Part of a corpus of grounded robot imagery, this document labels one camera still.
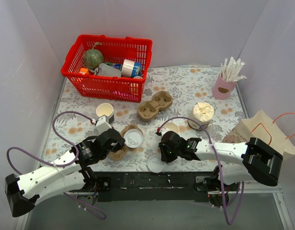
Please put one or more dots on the green round melon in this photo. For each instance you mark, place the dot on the green round melon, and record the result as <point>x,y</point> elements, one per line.
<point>92,58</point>

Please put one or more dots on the white plastic coffee lid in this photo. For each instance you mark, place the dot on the white plastic coffee lid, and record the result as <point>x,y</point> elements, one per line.
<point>155,164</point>

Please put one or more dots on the brown pulp cup carrier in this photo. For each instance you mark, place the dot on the brown pulp cup carrier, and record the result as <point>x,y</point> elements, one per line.
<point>160,101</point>
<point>121,153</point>

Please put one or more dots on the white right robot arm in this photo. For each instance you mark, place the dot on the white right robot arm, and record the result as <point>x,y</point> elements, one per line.
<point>245,161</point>

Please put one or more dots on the grey pouch package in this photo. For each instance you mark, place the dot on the grey pouch package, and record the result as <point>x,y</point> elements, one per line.
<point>107,71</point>

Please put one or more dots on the dark paper coffee cup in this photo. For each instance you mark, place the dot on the dark paper coffee cup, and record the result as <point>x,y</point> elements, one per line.
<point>172,128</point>

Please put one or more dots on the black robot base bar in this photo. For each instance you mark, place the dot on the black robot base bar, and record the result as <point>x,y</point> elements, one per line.
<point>148,186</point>

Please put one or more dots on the pink straw holder cup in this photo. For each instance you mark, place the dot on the pink straw holder cup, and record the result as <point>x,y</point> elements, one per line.
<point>222,89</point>

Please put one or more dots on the empty dark paper cup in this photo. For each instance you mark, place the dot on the empty dark paper cup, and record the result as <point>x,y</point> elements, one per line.
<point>107,110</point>

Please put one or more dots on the kraft paper bag orange handles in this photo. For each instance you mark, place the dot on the kraft paper bag orange handles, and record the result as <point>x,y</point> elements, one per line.
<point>265,128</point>

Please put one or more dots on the orange small carton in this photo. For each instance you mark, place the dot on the orange small carton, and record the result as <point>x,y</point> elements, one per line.
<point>84,71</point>

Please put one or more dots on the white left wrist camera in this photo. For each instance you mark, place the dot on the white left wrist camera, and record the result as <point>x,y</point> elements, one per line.
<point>102,124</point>

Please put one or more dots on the floral patterned table mat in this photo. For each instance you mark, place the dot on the floral patterned table mat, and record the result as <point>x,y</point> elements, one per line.
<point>187,86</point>

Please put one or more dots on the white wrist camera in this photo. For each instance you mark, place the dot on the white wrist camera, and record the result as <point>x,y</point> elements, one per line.
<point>163,130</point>
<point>102,124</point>

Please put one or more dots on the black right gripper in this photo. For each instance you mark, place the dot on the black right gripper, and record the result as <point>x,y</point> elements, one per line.
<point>164,153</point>

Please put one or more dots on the blue white can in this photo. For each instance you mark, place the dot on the blue white can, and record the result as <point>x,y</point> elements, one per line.
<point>131,69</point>

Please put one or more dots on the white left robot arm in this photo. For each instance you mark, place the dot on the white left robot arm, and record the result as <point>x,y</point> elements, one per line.
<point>71,172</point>

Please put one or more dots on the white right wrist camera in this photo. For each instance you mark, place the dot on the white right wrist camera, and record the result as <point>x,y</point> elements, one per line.
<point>163,130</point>

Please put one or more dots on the white wrapped straws bundle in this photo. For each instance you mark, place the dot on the white wrapped straws bundle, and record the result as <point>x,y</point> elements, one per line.
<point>230,70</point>

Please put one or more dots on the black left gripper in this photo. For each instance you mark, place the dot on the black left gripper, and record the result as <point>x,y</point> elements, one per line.
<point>116,141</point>

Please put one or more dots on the red plastic shopping basket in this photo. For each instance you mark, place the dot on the red plastic shopping basket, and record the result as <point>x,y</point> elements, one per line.
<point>115,51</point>

